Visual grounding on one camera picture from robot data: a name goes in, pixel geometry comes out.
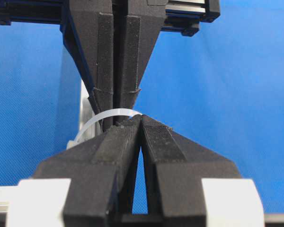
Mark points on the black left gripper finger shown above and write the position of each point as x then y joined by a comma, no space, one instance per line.
174,167

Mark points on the white zip tie loop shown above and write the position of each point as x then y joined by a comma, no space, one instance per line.
101,116

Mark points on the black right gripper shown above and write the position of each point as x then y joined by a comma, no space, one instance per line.
139,29

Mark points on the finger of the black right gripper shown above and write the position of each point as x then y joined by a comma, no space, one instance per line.
88,35

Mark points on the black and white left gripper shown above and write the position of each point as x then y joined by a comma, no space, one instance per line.
102,173

